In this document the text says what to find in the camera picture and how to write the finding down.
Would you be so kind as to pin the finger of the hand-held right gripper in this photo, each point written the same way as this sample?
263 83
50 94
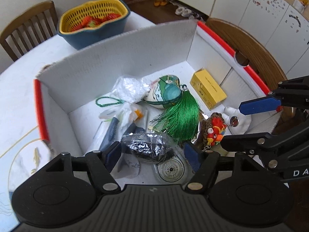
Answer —
241 141
258 105

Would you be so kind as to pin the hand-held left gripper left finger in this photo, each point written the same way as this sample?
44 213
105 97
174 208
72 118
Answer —
113 154

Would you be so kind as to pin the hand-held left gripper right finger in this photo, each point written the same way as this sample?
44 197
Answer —
193 156

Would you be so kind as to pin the small clear bag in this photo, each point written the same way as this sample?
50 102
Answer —
130 168

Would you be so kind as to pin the clear packet black contents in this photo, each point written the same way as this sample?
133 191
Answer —
144 145

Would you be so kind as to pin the white plastic item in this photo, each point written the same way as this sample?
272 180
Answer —
128 113

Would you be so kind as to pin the small yellow box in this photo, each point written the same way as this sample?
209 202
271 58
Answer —
207 87

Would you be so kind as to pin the white plastic bag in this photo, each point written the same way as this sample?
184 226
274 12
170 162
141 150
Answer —
130 89

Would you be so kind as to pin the painted egg ornament green tassel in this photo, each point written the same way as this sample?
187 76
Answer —
166 89

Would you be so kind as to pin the red cardboard box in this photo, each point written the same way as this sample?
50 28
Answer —
108 60

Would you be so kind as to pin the brown wooden chair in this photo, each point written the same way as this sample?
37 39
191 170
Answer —
253 50
29 14

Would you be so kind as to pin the white cabinet with stickers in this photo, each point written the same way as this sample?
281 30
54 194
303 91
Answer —
265 12

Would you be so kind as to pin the white slipper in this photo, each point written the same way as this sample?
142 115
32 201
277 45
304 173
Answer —
179 10
186 12

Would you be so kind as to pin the yellow colander blue bowl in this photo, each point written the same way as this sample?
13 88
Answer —
96 36

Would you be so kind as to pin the pile of strawberries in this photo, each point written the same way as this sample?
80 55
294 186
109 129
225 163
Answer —
89 23

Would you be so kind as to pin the yellow slipper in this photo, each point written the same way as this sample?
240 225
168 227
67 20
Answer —
163 2
157 3

